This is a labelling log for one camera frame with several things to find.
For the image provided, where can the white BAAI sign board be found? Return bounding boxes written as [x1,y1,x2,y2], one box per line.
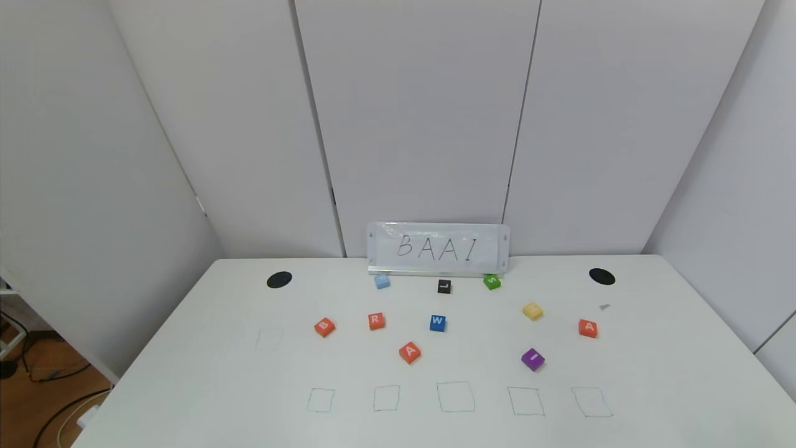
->
[367,222,511,278]

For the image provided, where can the white floor cable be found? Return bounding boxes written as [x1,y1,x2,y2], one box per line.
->
[56,409,89,448]

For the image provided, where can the thin black floor cable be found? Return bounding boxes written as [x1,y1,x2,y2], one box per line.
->
[19,333,94,383]

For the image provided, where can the white furniture frame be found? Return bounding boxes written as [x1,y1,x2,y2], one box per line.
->
[0,274,29,362]

